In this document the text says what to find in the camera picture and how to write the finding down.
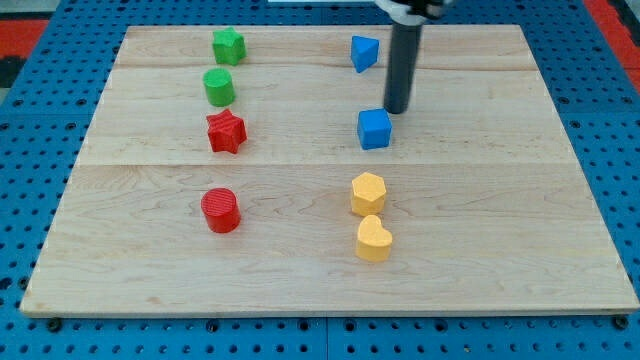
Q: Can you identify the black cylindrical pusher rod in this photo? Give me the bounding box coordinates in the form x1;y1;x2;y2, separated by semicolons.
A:
384;22;422;114

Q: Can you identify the blue cube block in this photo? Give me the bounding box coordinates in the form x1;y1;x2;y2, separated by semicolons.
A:
357;109;392;150

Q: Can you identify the blue triangle block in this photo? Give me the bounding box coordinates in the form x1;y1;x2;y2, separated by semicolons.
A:
350;35;379;73

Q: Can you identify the yellow hexagon block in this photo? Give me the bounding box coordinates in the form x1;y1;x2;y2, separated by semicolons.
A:
351;172;386;216

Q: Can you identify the green star block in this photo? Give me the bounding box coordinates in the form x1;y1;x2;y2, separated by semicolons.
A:
212;27;246;66

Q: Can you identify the wooden board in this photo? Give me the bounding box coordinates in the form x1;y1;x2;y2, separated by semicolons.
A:
21;25;639;318

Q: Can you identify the green cylinder block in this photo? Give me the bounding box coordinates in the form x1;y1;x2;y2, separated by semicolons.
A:
203;68;235;107

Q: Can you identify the red star block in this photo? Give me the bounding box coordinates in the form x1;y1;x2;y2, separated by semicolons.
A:
206;109;247;154

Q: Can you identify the yellow heart block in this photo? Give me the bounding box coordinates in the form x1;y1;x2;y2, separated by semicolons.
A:
355;215;393;262

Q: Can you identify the red cylinder block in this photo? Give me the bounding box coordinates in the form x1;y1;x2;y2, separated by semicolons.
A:
201;188;241;233

